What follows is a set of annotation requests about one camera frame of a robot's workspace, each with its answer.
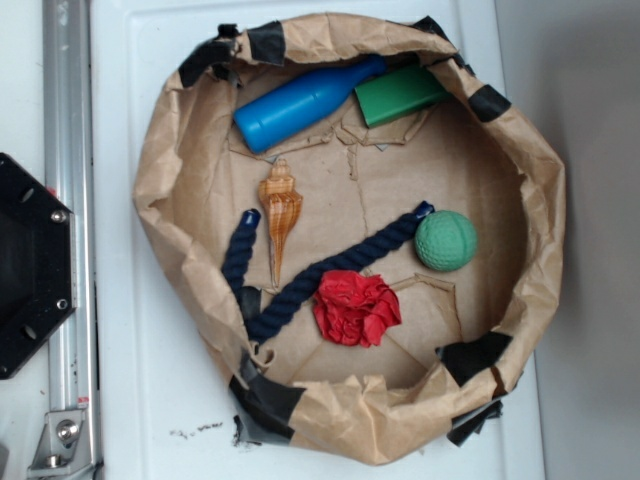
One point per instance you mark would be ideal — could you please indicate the orange spiral sea shell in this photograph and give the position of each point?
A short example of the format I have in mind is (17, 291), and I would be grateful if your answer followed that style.
(282, 204)

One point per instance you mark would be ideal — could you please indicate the white plastic tray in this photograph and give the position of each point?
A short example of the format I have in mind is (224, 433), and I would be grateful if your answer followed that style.
(166, 411)

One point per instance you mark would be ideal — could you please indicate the crumpled red paper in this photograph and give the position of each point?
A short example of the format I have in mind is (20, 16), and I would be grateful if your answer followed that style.
(355, 310)

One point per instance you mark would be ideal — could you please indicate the aluminium extrusion rail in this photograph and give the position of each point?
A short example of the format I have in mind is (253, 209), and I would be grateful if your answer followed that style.
(73, 350)

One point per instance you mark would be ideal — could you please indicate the blue plastic bottle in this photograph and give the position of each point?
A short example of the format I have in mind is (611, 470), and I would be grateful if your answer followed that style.
(302, 102)

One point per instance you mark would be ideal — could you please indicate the brown paper bag bin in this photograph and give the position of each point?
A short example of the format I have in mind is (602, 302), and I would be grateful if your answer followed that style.
(464, 337)

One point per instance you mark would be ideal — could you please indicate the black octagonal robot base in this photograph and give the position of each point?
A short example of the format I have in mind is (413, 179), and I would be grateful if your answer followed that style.
(37, 291)

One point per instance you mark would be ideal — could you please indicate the metal corner bracket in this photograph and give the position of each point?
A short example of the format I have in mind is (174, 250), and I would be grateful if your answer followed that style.
(64, 449)

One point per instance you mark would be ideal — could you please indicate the green rectangular block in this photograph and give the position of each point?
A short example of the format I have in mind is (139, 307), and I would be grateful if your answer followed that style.
(397, 94)

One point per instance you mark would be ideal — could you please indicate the green dimpled ball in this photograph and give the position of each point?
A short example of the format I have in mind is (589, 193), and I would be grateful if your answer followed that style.
(446, 241)

